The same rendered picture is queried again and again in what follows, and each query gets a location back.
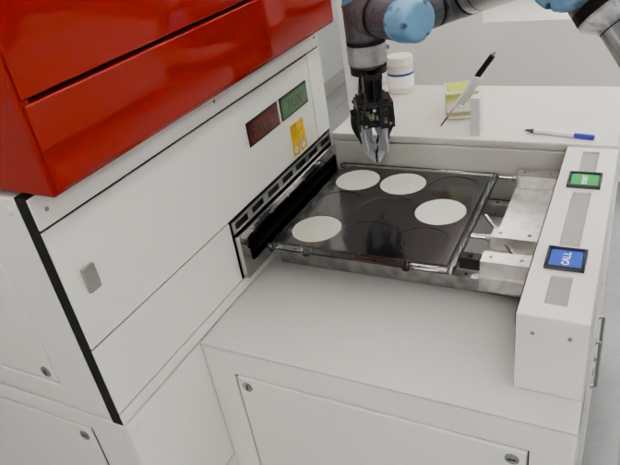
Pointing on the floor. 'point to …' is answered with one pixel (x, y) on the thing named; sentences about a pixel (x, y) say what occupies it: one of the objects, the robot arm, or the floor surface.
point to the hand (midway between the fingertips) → (375, 155)
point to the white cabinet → (377, 417)
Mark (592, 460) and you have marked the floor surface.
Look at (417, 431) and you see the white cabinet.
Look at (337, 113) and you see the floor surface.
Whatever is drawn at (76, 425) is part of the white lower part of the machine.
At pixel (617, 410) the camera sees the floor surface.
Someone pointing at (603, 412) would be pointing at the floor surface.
